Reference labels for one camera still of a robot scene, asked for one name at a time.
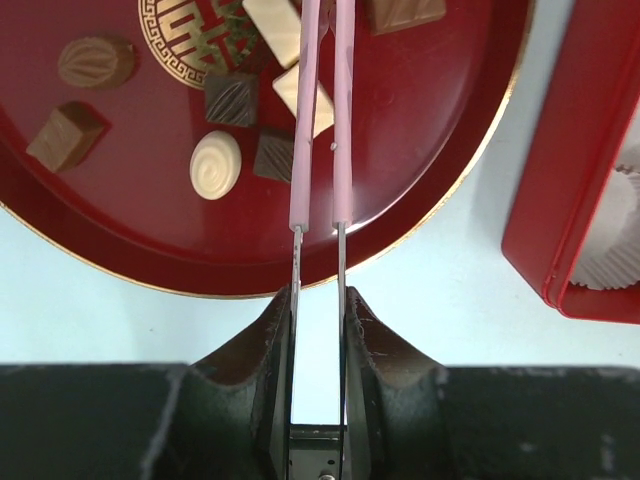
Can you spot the red chocolate box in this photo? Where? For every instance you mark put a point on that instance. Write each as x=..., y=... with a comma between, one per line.
x=590, y=100

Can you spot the pink metal tongs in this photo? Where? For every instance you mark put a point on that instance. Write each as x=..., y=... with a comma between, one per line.
x=316, y=21

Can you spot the dark square ridged chocolate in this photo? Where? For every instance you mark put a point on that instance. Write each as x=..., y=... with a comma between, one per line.
x=231, y=99
x=274, y=155

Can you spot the white bar chocolate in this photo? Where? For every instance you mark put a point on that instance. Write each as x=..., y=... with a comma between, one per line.
x=287, y=88
x=279, y=24

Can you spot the milk leaf shaped chocolate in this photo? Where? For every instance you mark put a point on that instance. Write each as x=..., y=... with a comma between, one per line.
x=97, y=62

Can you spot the round red plate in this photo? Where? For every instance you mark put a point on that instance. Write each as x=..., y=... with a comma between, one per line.
x=426, y=101

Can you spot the white round swirl chocolate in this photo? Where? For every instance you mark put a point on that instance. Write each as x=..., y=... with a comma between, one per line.
x=215, y=165

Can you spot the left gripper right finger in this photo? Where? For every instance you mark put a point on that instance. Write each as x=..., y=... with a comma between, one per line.
x=394, y=430

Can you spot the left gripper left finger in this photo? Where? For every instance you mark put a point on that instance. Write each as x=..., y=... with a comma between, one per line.
x=247, y=403

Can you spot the white paper cup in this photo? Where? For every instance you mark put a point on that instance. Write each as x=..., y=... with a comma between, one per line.
x=609, y=257

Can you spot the milk marbled bar chocolate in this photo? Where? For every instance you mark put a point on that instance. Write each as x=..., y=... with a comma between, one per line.
x=389, y=16
x=67, y=136

